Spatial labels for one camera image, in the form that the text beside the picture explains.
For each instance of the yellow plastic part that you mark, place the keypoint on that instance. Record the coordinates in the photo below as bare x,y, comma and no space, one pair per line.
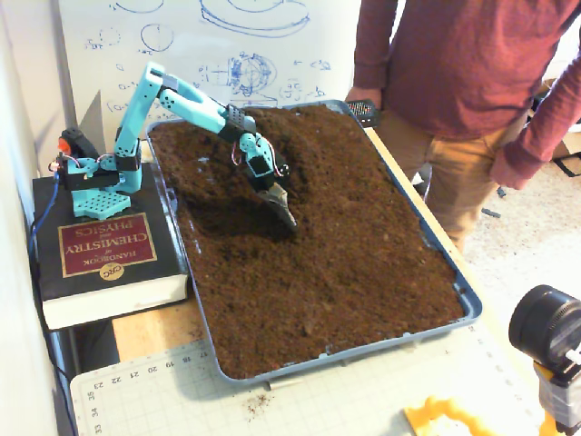
436,415

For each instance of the black camera lens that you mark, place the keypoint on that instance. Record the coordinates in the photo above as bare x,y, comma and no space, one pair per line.
542,322

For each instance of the small black floor item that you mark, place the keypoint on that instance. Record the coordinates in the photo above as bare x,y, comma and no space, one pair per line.
501,191
491,212

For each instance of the person's right forearm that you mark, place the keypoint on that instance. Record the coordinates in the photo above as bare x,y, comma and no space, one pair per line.
370,45

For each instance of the cardboard box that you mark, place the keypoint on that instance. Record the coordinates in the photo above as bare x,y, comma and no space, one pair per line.
565,145

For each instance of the green cutting mat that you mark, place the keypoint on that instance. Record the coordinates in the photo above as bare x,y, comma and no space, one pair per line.
318,409

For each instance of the black chemistry handbook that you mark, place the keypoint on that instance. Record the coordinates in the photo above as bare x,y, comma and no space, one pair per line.
109,254

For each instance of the person's right hand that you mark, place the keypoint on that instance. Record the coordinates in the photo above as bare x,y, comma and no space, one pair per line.
363,95

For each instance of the brown soil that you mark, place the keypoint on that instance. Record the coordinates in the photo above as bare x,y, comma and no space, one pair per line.
318,281

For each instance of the person's left forearm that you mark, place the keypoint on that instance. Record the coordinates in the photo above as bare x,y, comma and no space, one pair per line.
544,122

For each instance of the whiteboard with blue sketches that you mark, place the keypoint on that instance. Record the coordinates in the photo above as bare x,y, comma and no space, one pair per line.
204,45

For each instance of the blue plastic tray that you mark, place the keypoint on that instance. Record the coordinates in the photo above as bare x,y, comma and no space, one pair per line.
472,304

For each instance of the person's left hand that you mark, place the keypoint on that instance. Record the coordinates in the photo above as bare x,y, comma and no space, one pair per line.
508,170

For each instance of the person in red shirt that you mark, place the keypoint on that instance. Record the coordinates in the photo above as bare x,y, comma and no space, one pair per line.
463,68

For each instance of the silver taped scoop gripper finger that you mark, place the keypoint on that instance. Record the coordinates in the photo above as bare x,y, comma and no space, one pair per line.
283,209

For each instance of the black device with lights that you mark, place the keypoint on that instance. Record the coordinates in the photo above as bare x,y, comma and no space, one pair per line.
367,113

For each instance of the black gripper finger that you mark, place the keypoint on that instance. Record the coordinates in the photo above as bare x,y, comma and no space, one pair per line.
282,169

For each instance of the grey yellow camera stand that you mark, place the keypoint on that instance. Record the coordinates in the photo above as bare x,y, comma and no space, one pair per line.
558,399

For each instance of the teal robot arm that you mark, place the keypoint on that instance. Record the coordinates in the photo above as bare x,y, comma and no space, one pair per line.
136,118

